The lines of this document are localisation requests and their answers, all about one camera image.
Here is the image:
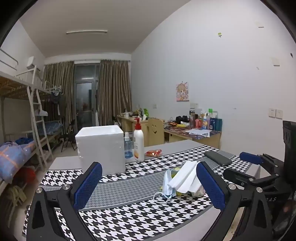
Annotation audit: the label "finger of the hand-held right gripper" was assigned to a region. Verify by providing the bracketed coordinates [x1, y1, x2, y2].
[239, 152, 283, 166]
[223, 168, 285, 189]

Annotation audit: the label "cartoon wall poster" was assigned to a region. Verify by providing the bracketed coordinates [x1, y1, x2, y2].
[176, 82, 190, 102]

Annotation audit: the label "white papers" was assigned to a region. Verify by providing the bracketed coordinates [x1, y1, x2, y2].
[185, 128, 212, 137]

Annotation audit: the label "clear spray bottle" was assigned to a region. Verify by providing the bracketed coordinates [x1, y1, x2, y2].
[124, 132, 134, 159]

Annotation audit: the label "glass balcony door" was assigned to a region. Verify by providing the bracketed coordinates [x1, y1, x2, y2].
[73, 64, 100, 130]

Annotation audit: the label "yellowish crumpled cloth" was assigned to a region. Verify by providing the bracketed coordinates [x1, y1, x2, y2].
[7, 185, 27, 204]

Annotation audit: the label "metal bunk bed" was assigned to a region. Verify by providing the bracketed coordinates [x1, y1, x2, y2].
[0, 47, 55, 209]
[33, 66, 64, 151]

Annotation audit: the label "houndstooth table mat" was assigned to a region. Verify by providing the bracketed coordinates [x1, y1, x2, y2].
[22, 145, 252, 241]

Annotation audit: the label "red snack packet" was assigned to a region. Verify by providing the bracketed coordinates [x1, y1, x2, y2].
[145, 149, 163, 157]

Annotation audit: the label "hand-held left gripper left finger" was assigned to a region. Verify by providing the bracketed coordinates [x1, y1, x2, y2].
[26, 161, 103, 241]

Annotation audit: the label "white bed ladder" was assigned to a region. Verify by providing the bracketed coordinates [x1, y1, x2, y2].
[26, 67, 53, 167]

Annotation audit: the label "wooden smiley chair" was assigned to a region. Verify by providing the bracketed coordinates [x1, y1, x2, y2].
[144, 118, 165, 147]

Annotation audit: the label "wooden desk with printed cover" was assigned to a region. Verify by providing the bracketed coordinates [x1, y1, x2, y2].
[163, 123, 222, 149]

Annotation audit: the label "plain wooden desk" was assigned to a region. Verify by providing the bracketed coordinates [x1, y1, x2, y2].
[117, 115, 162, 133]

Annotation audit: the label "blue checked mattress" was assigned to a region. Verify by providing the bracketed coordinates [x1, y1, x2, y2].
[44, 120, 63, 136]

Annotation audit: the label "dark hanging clothes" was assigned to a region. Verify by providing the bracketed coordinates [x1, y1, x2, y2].
[50, 91, 64, 116]

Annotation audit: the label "white foam box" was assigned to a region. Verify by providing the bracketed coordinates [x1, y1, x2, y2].
[75, 125, 126, 177]

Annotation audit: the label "black folding chair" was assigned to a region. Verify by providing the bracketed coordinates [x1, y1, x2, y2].
[60, 119, 78, 153]

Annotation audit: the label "white air conditioner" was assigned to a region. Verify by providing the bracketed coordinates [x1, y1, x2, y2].
[26, 56, 41, 71]

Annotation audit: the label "row of toiletry bottles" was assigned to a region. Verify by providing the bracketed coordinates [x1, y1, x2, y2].
[188, 108, 223, 131]

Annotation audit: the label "blue plaid quilt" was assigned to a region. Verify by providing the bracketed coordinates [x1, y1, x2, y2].
[0, 140, 35, 183]

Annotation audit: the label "red bag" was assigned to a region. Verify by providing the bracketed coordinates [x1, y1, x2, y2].
[17, 167, 36, 183]

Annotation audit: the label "white lotion pump bottle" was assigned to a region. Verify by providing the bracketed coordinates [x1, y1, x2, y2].
[133, 117, 145, 162]

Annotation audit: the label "ceiling light tube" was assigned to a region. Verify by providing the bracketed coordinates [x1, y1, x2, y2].
[66, 30, 108, 35]

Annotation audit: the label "blue crumpled cloth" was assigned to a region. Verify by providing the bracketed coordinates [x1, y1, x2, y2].
[15, 137, 35, 145]

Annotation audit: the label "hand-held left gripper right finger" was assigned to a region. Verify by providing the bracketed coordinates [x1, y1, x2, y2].
[196, 161, 274, 241]

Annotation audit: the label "brown curtain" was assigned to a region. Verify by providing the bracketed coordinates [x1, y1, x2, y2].
[97, 60, 133, 127]
[43, 61, 75, 144]

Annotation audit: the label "blue face mask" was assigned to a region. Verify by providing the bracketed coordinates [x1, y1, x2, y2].
[154, 169, 179, 204]

